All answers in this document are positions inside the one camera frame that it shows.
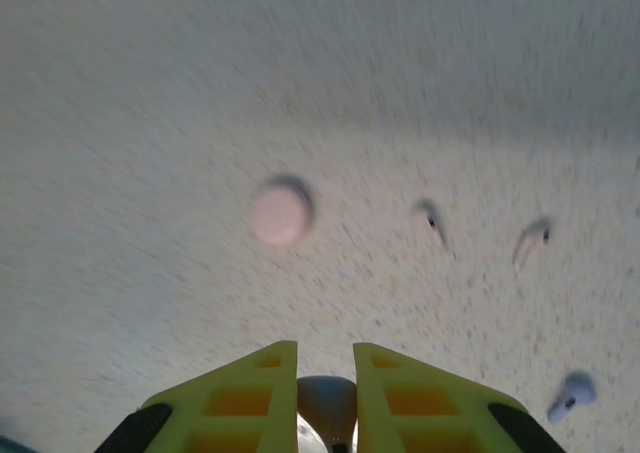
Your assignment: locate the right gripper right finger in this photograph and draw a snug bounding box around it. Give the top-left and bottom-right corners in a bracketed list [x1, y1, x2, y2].
[352, 341, 569, 453]

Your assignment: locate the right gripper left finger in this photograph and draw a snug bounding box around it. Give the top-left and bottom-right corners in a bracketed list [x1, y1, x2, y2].
[99, 340, 300, 453]

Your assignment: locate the pink wireless earbud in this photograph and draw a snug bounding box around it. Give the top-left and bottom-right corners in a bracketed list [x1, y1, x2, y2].
[411, 198, 447, 248]
[511, 216, 553, 273]

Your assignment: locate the pink round charging case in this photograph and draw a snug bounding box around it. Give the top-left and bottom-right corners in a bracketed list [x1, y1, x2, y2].
[251, 174, 317, 247]

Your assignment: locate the purple wireless earbud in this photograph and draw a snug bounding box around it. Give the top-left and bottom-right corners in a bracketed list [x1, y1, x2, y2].
[546, 371, 598, 425]

